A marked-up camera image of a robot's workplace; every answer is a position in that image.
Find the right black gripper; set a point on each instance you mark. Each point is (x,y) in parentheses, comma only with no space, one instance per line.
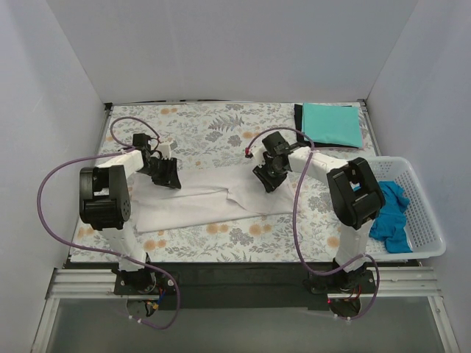
(266,177)

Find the floral patterned table mat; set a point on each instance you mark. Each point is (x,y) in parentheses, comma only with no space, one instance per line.
(213,135)

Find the folded black t shirt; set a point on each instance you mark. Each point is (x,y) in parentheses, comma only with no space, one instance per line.
(298,117)

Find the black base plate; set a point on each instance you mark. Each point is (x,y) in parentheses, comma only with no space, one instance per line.
(243,285)

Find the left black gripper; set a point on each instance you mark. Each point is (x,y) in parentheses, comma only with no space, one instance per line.
(168,171)

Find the white t shirt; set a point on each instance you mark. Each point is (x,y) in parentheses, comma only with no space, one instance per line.
(207,196)

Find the blue t shirt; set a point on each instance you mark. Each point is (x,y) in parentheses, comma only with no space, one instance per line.
(389,226)

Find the aluminium frame rail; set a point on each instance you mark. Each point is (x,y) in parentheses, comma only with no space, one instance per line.
(101,283)

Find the white plastic basket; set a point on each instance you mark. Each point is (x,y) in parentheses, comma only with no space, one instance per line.
(423,233)

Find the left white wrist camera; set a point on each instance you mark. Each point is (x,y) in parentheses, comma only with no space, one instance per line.
(165,150)

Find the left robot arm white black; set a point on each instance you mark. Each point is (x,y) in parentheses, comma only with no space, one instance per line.
(105,205)

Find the folded teal t shirt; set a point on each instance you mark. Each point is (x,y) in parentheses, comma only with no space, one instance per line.
(333,123)

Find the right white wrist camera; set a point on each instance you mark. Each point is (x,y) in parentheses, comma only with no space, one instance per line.
(257,153)

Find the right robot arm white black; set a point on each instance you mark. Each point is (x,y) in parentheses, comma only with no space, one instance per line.
(355,195)

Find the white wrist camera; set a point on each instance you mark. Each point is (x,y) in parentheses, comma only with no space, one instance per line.
(257,153)
(165,150)

